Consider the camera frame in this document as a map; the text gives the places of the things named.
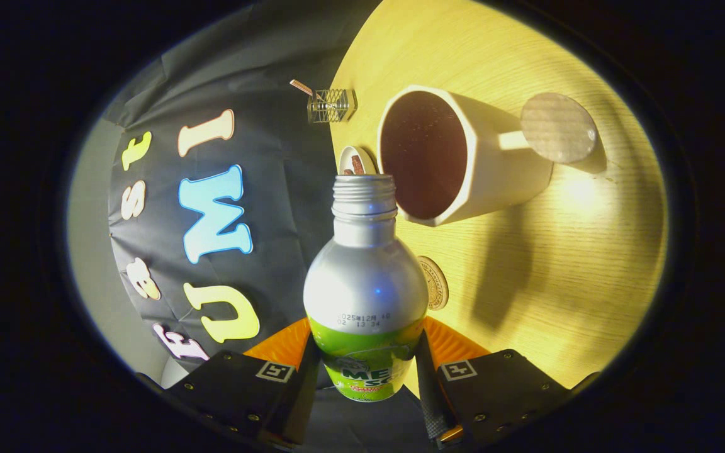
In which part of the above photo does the beige cup with wooden handle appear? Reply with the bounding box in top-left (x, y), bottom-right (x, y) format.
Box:
top-left (377, 84), bottom-right (599, 228)

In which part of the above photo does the wooden table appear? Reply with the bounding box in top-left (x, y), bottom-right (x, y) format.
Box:
top-left (328, 0), bottom-right (668, 397)

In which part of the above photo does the black backdrop cloth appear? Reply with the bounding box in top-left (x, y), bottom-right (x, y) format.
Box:
top-left (106, 0), bottom-right (432, 453)

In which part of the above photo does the round cork coaster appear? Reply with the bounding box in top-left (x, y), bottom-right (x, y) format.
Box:
top-left (417, 255), bottom-right (449, 311)

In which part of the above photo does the white oval plate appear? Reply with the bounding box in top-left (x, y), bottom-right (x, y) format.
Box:
top-left (339, 145), bottom-right (378, 176)

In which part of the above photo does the metal wire basket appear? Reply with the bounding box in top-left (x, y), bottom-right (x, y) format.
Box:
top-left (307, 88), bottom-right (359, 124)

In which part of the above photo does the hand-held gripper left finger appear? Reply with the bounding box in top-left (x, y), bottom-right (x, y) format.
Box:
top-left (136, 316), bottom-right (322, 450)

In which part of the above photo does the silver and green juice bottle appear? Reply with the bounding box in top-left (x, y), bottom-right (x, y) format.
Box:
top-left (303, 174), bottom-right (430, 403)

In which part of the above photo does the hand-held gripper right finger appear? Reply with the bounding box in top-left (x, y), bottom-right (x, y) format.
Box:
top-left (414, 315), bottom-right (601, 449)

